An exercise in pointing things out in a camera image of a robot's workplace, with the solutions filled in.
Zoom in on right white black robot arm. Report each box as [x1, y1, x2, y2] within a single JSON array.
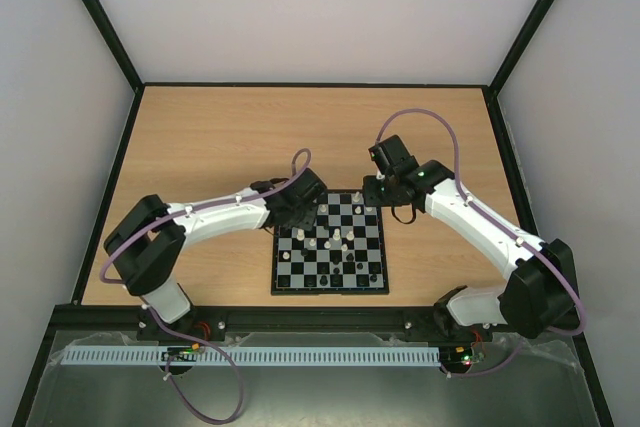
[[363, 135, 576, 339]]

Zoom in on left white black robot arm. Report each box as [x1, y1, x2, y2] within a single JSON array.
[[103, 168, 327, 325]]

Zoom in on black and silver chessboard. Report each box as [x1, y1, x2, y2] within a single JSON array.
[[271, 190, 390, 295]]

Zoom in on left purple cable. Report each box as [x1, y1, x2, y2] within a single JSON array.
[[99, 148, 249, 423]]

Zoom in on purple cable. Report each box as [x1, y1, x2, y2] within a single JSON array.
[[374, 108, 587, 379], [99, 148, 249, 423]]

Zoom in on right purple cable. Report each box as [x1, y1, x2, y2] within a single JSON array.
[[374, 108, 587, 379]]

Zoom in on light blue cable duct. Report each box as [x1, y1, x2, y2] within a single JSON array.
[[60, 346, 441, 367]]

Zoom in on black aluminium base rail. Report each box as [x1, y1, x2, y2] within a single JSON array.
[[47, 304, 508, 346]]

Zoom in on black frame posts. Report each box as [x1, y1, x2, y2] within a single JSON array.
[[72, 0, 613, 426]]

